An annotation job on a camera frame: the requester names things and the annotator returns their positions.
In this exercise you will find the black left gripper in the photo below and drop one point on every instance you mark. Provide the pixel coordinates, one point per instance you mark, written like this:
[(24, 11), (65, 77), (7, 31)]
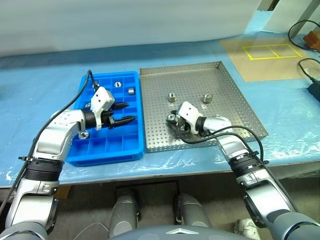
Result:
[(106, 120)]

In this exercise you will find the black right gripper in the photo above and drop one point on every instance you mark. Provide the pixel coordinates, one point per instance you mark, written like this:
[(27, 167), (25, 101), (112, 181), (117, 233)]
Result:
[(182, 125)]

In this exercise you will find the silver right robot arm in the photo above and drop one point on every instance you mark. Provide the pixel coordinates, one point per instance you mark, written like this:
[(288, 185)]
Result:
[(232, 150)]

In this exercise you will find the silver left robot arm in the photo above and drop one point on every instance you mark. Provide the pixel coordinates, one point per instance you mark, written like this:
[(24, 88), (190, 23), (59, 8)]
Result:
[(55, 135)]

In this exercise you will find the blue compartment plastic tray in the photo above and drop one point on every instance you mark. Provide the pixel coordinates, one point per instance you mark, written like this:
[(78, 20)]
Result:
[(115, 145)]

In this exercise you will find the perforated steel tray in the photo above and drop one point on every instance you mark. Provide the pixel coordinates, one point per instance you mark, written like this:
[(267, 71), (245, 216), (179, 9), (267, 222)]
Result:
[(185, 80)]

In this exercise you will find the large white foam board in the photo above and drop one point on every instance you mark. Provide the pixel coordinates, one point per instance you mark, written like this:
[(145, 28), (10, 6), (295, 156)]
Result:
[(125, 25)]

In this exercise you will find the blue plastic table cover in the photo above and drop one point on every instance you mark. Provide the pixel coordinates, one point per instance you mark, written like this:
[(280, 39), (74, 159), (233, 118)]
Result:
[(30, 100)]

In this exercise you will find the grey right robot leg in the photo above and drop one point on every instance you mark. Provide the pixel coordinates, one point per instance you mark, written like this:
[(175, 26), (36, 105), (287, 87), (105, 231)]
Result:
[(191, 212)]

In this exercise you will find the grey robot leg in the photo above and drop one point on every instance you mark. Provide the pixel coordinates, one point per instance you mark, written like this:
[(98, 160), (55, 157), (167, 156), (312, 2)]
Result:
[(191, 212), (125, 212)]

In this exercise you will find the tan cardboard box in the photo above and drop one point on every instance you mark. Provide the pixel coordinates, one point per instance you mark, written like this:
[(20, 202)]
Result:
[(63, 192)]

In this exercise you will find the grey left robot leg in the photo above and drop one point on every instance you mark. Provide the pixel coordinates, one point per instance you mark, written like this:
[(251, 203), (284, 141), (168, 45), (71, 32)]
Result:
[(125, 212)]

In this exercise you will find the brown cardboard sheet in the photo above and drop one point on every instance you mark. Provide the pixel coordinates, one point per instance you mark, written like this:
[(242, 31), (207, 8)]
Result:
[(265, 70)]

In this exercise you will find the dark grey robot torso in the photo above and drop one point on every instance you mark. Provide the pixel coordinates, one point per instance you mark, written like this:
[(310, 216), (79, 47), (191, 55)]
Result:
[(162, 233)]

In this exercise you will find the white rounded object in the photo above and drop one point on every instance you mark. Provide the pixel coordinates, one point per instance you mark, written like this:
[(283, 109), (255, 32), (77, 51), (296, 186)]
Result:
[(246, 227)]

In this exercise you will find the black box device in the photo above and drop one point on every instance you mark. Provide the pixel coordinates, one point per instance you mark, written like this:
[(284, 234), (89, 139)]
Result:
[(314, 90)]

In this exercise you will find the white upright panel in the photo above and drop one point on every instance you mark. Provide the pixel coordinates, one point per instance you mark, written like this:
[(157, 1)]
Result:
[(282, 17)]

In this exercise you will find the reddish brown block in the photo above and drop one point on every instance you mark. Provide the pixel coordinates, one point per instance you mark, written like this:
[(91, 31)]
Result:
[(312, 39)]

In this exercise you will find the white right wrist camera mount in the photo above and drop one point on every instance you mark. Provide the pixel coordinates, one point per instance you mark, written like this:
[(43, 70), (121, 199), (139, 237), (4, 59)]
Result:
[(190, 112)]

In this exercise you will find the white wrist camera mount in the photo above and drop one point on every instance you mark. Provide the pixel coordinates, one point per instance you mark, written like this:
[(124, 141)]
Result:
[(100, 98), (190, 112)]

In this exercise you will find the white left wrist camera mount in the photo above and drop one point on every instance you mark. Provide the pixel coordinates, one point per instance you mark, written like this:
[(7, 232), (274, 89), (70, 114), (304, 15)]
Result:
[(100, 98)]

